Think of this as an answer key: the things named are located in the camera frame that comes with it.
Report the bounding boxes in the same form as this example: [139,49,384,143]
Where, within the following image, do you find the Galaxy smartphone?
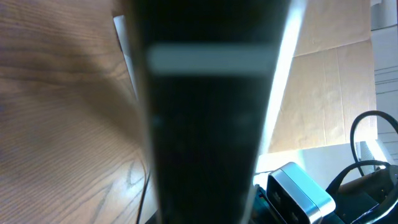
[124,0,307,223]

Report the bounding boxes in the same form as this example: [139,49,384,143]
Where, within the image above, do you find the white power strip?
[113,15,138,99]

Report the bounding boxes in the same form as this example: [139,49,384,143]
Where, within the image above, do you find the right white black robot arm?
[322,164,397,224]

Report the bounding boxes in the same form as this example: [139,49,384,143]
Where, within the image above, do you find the cardboard sheet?
[268,0,376,152]

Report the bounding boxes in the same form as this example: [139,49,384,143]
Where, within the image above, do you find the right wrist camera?
[266,162,336,224]

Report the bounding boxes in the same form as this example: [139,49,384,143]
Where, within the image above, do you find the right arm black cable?
[325,110,398,194]

